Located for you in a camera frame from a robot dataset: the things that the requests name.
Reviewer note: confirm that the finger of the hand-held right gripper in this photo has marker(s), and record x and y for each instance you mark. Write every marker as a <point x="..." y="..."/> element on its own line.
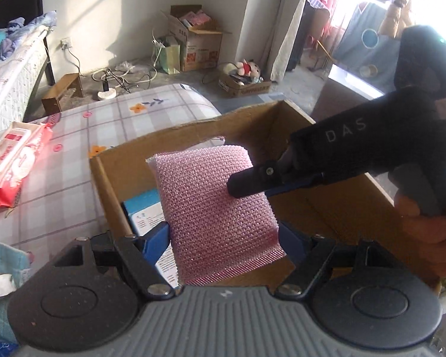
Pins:
<point x="252" y="180"/>

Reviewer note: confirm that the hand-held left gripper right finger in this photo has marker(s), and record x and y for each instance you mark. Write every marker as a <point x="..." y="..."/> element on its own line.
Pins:
<point x="287" y="238"/>

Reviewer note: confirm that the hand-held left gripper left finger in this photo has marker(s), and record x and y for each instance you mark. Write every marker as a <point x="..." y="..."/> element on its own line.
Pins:
<point x="157" y="238"/>

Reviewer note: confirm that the pink mesh sponge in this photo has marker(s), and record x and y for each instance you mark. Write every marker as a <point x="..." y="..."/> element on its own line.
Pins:
<point x="208" y="219"/>

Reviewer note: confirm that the brown cardboard box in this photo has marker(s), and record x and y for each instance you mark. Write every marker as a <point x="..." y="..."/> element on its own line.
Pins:
<point x="338" y="215"/>

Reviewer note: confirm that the teal checked cloth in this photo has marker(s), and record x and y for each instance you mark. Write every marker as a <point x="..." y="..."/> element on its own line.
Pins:
<point x="2" y="319"/>

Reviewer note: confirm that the person's right hand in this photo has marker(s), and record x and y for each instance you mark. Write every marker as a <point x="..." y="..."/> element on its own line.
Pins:
<point x="438" y="241"/>

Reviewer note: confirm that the blue white packet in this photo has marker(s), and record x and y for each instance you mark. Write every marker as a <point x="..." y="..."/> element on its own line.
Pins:
<point x="143" y="212"/>

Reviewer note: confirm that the blue cloth with round hole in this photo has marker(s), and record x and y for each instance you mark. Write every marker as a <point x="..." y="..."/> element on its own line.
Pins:
<point x="360" y="55"/>

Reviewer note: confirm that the low cardboard box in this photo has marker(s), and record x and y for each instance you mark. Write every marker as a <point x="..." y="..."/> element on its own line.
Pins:
<point x="245" y="88"/>

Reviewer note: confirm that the checked floral mattress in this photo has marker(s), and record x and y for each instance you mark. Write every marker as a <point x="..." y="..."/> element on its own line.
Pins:
<point x="78" y="178"/>

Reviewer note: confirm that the red white plush doll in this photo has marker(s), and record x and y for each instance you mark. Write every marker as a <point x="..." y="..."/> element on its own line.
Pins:
<point x="247" y="70"/>

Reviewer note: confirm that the tan hanging garment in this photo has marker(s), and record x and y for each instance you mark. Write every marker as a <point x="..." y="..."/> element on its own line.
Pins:
<point x="397" y="3"/>

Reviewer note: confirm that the large cardboard box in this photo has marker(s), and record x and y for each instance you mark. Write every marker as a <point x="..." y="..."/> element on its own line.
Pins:
<point x="202" y="46"/>

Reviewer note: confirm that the beige curtain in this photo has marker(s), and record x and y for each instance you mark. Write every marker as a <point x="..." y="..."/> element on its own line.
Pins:
<point x="291" y="26"/>

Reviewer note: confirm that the pale green paper bag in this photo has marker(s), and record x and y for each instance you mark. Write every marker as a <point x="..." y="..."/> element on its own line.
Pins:
<point x="169" y="57"/>

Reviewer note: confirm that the white round stand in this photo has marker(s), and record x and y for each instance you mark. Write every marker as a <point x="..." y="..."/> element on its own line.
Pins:
<point x="104" y="95"/>

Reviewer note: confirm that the red white wet wipes pack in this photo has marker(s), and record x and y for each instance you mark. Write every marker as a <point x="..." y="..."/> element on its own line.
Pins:
<point x="13" y="160"/>

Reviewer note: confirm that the small wooden stool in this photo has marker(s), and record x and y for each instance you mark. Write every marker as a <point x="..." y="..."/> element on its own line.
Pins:
<point x="61" y="89"/>

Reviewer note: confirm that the white quilted bed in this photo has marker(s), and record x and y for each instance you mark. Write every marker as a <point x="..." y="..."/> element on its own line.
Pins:
<point x="11" y="85"/>

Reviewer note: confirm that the pile of clothes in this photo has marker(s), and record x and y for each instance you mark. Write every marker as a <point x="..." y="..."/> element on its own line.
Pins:
<point x="0" y="42"/>

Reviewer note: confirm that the white wall socket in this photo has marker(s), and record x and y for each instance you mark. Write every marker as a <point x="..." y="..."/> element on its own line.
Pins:
<point x="66" y="43"/>

